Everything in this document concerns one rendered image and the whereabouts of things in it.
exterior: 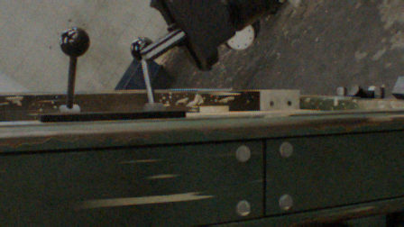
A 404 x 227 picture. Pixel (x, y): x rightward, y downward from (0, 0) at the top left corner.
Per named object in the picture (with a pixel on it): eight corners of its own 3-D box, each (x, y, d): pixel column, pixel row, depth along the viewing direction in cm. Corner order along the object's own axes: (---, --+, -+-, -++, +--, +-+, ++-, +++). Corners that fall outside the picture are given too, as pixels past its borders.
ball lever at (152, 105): (172, 111, 71) (156, 31, 77) (146, 112, 70) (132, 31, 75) (164, 122, 74) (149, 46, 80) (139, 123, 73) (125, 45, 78)
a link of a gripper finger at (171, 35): (141, 58, 69) (177, 34, 71) (148, 56, 66) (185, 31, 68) (134, 48, 68) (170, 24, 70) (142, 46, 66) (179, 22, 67)
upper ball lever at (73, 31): (85, 127, 68) (94, 34, 61) (56, 128, 66) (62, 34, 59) (80, 112, 70) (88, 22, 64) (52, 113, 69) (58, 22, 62)
